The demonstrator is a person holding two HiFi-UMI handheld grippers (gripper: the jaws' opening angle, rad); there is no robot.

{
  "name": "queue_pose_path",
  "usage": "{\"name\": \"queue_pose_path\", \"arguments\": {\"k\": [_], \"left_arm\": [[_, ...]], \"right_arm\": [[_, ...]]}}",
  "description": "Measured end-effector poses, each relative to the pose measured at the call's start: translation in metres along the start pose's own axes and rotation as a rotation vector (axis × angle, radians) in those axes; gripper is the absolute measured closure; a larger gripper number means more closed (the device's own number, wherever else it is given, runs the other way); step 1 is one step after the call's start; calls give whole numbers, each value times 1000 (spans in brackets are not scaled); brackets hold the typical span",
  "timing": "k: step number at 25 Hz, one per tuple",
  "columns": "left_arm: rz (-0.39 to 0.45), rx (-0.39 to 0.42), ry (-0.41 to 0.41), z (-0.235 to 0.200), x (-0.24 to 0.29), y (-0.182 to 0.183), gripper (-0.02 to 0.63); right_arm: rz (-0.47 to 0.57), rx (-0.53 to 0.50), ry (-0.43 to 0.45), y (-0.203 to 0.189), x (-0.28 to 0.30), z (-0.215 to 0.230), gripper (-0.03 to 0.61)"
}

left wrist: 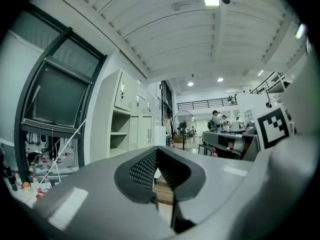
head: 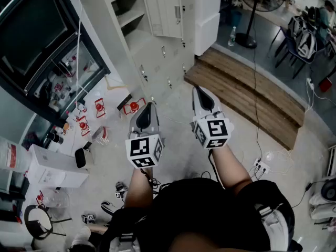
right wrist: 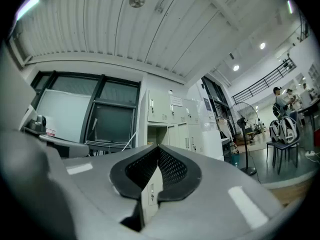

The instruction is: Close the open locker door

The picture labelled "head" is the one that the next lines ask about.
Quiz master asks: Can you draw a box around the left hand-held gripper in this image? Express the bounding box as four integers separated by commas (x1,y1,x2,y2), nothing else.
125,102,165,170

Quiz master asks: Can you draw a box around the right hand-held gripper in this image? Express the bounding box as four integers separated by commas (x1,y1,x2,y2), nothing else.
192,86,235,150

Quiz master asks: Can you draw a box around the grey metal locker cabinet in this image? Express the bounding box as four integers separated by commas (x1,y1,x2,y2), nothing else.
98,0,196,101

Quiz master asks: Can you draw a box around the locker door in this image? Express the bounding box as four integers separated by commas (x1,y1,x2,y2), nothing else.
141,0,185,39

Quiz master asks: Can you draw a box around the person's left forearm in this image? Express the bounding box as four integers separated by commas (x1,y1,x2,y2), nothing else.
122,166,154,209

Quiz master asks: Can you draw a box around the person's right forearm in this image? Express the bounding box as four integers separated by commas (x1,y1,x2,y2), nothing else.
209,143,254,197

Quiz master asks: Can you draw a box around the black glass-door cabinet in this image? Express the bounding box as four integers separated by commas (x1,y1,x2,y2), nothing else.
0,0,111,127

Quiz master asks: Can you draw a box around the black flat board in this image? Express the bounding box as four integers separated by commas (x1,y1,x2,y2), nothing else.
117,94,133,110

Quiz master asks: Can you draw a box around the wooden step platform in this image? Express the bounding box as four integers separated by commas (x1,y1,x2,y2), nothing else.
183,47,307,151

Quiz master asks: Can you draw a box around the clear jug with red stripes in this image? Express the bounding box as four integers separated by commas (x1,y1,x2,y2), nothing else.
91,126,110,147

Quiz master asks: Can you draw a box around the white foam box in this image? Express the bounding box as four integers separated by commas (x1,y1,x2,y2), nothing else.
194,0,222,27
195,12,221,57

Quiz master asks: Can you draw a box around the clear plastic water bottle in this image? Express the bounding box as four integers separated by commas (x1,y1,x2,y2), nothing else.
227,26,237,47

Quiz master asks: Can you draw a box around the black oval case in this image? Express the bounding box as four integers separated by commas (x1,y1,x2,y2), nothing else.
75,148,88,169

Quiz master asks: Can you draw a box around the black standing fan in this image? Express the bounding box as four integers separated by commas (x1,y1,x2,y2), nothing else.
235,0,287,49

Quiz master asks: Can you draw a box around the black bottle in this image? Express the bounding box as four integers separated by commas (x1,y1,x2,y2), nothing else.
46,132,64,145

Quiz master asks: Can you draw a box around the blue waste bin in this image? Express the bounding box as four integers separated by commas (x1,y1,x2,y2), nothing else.
230,9,243,27

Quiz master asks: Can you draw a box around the person's black shirt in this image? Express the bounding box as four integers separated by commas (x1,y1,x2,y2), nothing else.
99,177,296,252

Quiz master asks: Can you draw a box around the black metal chair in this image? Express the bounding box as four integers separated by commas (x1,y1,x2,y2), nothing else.
267,25,320,80

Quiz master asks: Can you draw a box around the white and black backpack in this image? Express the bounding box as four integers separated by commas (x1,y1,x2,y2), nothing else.
288,16,318,59

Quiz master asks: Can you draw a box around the red box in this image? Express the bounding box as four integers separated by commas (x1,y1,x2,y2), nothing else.
319,77,332,93

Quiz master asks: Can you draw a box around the person's white shoe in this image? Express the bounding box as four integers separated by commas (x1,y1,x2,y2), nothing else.
70,226,92,249

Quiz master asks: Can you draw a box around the large clear jug red label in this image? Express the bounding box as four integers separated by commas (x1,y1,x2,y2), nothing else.
0,136,32,173

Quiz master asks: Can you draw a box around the grey round fan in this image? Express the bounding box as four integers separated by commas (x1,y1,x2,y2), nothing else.
320,178,336,202

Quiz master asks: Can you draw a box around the black round stool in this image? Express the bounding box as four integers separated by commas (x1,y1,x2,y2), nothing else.
24,205,73,240

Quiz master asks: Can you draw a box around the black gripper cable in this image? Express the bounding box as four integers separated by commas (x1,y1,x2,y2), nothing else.
140,167,161,191
208,148,225,190

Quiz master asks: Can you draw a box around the long black floor cable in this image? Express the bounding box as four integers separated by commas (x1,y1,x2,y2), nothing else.
251,42,264,162

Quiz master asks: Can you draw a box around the grey shoulder strap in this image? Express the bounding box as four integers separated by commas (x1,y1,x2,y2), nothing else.
109,232,141,252
258,203,290,250

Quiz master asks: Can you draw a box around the white wire rack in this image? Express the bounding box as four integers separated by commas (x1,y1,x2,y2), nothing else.
327,144,336,178

